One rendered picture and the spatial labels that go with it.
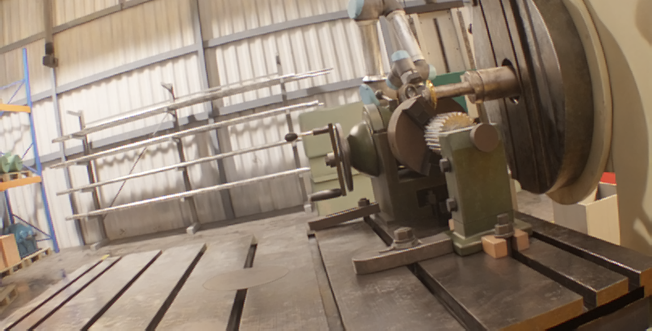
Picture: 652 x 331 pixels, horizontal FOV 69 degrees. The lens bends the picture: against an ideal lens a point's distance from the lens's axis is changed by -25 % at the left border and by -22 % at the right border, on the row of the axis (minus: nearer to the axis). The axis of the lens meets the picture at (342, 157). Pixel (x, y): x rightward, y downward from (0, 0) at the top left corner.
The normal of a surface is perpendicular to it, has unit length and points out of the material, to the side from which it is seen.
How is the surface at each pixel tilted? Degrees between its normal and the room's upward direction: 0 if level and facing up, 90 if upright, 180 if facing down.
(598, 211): 90
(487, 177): 90
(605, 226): 90
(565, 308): 90
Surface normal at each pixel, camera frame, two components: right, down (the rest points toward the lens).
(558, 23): 0.01, -0.31
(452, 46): -0.05, 0.07
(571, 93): 0.12, 0.20
